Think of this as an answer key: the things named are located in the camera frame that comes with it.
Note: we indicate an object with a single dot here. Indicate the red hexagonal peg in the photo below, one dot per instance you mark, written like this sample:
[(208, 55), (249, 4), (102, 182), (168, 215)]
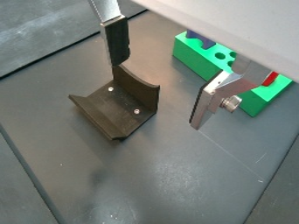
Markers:
[(269, 79)]

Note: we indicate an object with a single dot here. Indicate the black curved holder stand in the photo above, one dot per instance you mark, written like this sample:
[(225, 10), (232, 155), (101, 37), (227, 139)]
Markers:
[(121, 105)]

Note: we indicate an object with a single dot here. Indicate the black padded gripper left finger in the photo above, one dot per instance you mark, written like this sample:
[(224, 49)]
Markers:
[(113, 29)]

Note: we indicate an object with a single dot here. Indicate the green shape-sorter board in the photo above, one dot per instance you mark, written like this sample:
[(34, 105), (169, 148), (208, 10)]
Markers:
[(207, 61)]

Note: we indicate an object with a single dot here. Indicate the purple notched tall block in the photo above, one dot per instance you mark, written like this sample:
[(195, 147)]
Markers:
[(207, 43)]

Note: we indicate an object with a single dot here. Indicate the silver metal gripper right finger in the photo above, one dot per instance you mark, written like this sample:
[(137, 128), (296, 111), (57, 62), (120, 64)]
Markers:
[(219, 93)]

